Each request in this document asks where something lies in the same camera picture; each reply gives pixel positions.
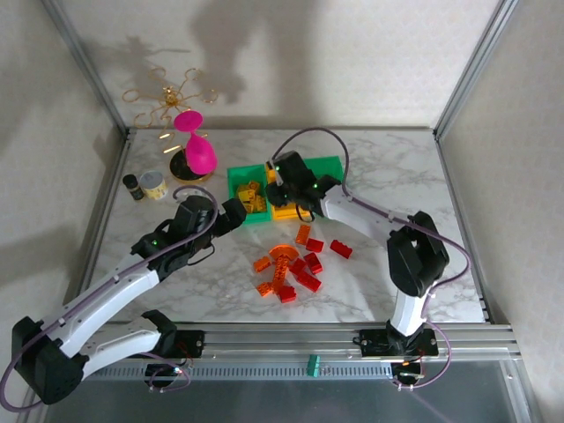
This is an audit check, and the green plastic bin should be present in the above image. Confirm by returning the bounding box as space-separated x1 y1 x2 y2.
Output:
303 155 345 186
226 163 274 226

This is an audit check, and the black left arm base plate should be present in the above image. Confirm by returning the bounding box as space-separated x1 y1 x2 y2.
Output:
167 329 206 359

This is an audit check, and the pink wine glass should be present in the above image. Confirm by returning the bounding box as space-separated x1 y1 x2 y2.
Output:
173 110 219 175

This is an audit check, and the orange lego arch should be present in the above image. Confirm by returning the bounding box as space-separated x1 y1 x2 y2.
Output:
268 244 300 261

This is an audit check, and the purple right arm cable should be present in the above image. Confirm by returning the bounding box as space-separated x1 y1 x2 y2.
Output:
272 126 471 394

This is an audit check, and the grey metal panel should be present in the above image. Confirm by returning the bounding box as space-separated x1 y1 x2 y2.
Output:
43 378 525 423

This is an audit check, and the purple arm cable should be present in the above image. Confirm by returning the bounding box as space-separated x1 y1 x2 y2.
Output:
272 126 471 394
0 184 219 413

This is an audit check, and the small circuit board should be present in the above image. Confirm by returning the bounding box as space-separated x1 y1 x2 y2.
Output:
391 360 427 384
145 363 189 384

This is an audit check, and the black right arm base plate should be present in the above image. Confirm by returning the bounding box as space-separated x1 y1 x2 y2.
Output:
359 328 440 358

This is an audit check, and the small black bottle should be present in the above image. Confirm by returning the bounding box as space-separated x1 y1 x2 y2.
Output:
122 174 145 203

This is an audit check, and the gold wire glass rack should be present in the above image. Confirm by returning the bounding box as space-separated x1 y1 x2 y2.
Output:
122 66 220 184

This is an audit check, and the long orange lego plate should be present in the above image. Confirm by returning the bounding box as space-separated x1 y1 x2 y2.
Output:
271 256 292 293

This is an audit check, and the aluminium frame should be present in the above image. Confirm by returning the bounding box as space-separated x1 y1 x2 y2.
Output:
17 0 545 423

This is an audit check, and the white yellow paper cup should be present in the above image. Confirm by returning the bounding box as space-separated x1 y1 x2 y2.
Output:
138 170 170 202

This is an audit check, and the yellow plastic bin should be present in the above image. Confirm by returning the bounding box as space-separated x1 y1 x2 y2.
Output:
263 160 309 221

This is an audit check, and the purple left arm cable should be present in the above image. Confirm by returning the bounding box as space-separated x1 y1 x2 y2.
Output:
0 184 219 413

